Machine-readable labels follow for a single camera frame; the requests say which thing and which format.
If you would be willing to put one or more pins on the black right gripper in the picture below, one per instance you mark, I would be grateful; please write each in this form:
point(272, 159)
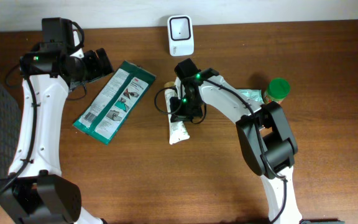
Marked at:
point(185, 112)

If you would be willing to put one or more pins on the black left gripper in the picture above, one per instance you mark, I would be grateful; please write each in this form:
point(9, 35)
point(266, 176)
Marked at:
point(97, 70)

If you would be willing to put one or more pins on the white tube with gold cap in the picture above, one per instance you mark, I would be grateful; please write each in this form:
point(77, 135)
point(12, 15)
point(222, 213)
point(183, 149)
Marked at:
point(178, 131)

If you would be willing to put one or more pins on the dark green wipes pack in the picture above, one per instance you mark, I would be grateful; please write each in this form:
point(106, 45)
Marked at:
point(109, 110)

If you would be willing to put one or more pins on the mint green wipes packet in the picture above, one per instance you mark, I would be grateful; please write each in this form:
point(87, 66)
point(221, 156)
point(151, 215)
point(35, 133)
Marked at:
point(255, 95)

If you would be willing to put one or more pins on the green lidded jar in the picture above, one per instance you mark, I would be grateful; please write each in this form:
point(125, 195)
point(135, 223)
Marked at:
point(277, 90)

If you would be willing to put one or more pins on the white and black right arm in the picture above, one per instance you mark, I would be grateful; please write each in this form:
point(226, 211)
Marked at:
point(267, 143)

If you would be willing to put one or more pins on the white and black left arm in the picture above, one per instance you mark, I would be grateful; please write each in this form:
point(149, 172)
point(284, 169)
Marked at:
point(34, 190)

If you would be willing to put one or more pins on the white barcode scanner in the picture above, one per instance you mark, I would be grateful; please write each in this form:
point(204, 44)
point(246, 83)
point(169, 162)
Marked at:
point(180, 35)

